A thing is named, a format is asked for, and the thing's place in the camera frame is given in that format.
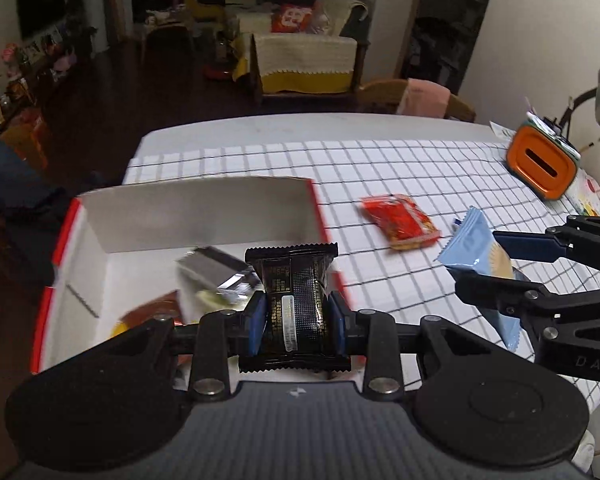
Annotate light blue biscuit packet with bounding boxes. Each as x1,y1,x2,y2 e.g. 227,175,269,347
437,207,524,351

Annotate copper Oreo snack bag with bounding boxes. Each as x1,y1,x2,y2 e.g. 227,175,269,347
120,290,183,328

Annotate black gold snack packet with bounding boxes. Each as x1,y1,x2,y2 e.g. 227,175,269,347
239,243,351,373

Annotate red cushion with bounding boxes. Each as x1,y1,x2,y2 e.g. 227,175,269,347
271,4,313,34

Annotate white grid tablecloth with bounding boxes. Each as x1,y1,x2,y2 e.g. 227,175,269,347
121,138,600,411

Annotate pale yellow snack bag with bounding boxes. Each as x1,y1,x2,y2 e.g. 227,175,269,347
196,289,251,313

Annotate sofa with cream cover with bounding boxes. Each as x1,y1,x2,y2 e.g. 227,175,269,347
227,0,370,96

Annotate wall television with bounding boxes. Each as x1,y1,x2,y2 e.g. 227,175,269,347
16,0,66,40

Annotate red patterned snack packet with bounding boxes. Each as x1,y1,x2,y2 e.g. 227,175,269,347
361,194,441,252

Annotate wooden chair with towel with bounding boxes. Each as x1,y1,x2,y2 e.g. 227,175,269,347
355,78,477,122

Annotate orange green tissue box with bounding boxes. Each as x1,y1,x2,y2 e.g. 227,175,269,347
505,112,581,200

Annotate pink towel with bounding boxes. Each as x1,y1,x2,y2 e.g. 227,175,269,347
396,78,451,119

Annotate red white cardboard box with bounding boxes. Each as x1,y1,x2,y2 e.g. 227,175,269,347
30,177,328,373

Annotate dark jeans on chair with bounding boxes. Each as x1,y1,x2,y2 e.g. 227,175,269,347
0,141,72,219

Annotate colourful dotted cloth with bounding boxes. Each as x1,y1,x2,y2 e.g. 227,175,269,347
565,168,600,217

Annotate silver black snack bar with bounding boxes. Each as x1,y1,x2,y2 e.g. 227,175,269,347
176,246,261,296

